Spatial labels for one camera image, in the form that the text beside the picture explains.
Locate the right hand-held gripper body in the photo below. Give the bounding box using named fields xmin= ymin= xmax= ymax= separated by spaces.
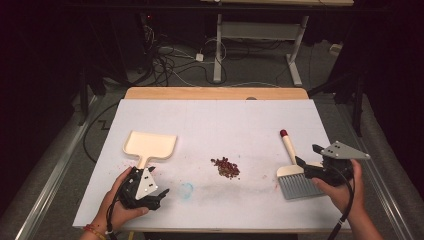
xmin=304 ymin=140 xmax=372 ymax=187

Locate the aluminium rail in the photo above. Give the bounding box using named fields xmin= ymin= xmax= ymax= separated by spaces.
xmin=13 ymin=95 xmax=102 ymax=240
xmin=344 ymin=106 xmax=416 ymax=240

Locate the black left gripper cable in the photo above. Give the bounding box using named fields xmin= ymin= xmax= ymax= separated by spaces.
xmin=105 ymin=196 xmax=120 ymax=240

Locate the red and yellow bracelet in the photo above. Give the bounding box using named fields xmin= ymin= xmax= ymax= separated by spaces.
xmin=82 ymin=223 xmax=108 ymax=240

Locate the person's left hand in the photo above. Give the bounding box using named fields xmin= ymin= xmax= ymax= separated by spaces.
xmin=99 ymin=166 xmax=151 ymax=232

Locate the tangle of black cables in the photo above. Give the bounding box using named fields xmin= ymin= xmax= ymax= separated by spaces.
xmin=139 ymin=25 xmax=228 ymax=88

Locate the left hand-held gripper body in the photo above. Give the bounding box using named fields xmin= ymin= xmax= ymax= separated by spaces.
xmin=117 ymin=166 xmax=162 ymax=211

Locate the cream plastic dustpan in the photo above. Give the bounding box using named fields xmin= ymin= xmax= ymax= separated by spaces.
xmin=122 ymin=130 xmax=178 ymax=172

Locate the black metal stand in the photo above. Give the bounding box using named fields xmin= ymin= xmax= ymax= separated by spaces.
xmin=77 ymin=64 xmax=108 ymax=127
xmin=307 ymin=66 xmax=367 ymax=138

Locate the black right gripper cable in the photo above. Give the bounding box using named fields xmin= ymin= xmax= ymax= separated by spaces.
xmin=326 ymin=164 xmax=355 ymax=240

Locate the wooden table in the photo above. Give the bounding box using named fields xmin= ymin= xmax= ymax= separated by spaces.
xmin=124 ymin=86 xmax=310 ymax=101

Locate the cream hand brush red tip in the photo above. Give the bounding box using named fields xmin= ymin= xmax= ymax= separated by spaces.
xmin=275 ymin=129 xmax=326 ymax=201

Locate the white table mat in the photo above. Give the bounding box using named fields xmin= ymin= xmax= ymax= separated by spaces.
xmin=72 ymin=98 xmax=353 ymax=232

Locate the pile of red beans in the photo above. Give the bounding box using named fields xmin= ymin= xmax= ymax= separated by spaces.
xmin=210 ymin=156 xmax=242 ymax=181

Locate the black floor cable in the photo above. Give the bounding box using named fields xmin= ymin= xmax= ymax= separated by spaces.
xmin=82 ymin=99 xmax=121 ymax=164

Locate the person's right hand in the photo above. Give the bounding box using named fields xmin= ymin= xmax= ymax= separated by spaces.
xmin=311 ymin=158 xmax=367 ymax=215

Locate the white floor cable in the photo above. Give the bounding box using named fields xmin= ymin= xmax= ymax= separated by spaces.
xmin=159 ymin=46 xmax=282 ymax=89

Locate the white metal desk frame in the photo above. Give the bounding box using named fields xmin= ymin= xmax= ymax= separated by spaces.
xmin=199 ymin=0 xmax=355 ymax=88

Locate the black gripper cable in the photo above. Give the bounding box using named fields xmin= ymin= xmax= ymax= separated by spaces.
xmin=105 ymin=196 xmax=120 ymax=240
xmin=326 ymin=164 xmax=355 ymax=240

